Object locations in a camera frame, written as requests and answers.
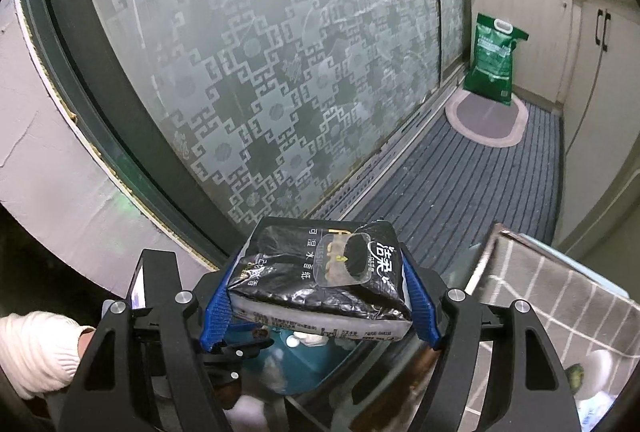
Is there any teal plastic bin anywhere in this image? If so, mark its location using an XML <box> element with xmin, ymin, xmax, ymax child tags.
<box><xmin>265</xmin><ymin>324</ymin><xmax>361</xmax><ymax>395</ymax></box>

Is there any grey checked tablecloth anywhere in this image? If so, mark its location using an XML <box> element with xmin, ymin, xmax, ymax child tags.
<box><xmin>467</xmin><ymin>222</ymin><xmax>631</xmax><ymax>432</ymax></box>

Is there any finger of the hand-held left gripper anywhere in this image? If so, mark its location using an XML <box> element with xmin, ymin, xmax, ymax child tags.
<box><xmin>204</xmin><ymin>337</ymin><xmax>274</xmax><ymax>391</ymax></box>

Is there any green round fruit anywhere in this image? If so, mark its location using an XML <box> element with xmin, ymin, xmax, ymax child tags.
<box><xmin>564</xmin><ymin>363</ymin><xmax>587</xmax><ymax>395</ymax></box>

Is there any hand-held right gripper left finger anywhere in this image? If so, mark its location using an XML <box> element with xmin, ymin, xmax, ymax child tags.
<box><xmin>52</xmin><ymin>269</ymin><xmax>241</xmax><ymax>432</ymax></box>

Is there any black tissue pack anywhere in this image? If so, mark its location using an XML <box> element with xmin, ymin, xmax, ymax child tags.
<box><xmin>226</xmin><ymin>216</ymin><xmax>413</xmax><ymax>342</ymax></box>

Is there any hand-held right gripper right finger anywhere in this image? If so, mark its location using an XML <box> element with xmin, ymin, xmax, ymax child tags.
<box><xmin>402</xmin><ymin>257</ymin><xmax>583</xmax><ymax>432</ymax></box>

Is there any green rice bag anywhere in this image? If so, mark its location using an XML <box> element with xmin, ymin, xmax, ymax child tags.
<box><xmin>462</xmin><ymin>12</ymin><xmax>530</xmax><ymax>107</ymax></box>

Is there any blue tissue packet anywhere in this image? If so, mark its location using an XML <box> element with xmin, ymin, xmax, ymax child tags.
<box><xmin>577</xmin><ymin>392</ymin><xmax>618</xmax><ymax>425</ymax></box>

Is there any oval grey floor mat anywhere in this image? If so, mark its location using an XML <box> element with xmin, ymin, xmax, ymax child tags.
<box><xmin>445</xmin><ymin>90</ymin><xmax>528</xmax><ymax>149</ymax></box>

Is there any white tape ring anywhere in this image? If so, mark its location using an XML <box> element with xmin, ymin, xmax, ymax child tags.
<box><xmin>575</xmin><ymin>349</ymin><xmax>621</xmax><ymax>400</ymax></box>

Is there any striped blue floor mat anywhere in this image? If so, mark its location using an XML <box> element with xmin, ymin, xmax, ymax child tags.
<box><xmin>345</xmin><ymin>100</ymin><xmax>566</xmax><ymax>273</ymax></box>

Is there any white side cabinet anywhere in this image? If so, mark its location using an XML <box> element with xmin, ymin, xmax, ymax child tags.
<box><xmin>555</xmin><ymin>0</ymin><xmax>640</xmax><ymax>258</ymax></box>

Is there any white kitchen cabinet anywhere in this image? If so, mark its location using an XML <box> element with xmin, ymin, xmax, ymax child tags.
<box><xmin>467</xmin><ymin>0</ymin><xmax>583</xmax><ymax>108</ymax></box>

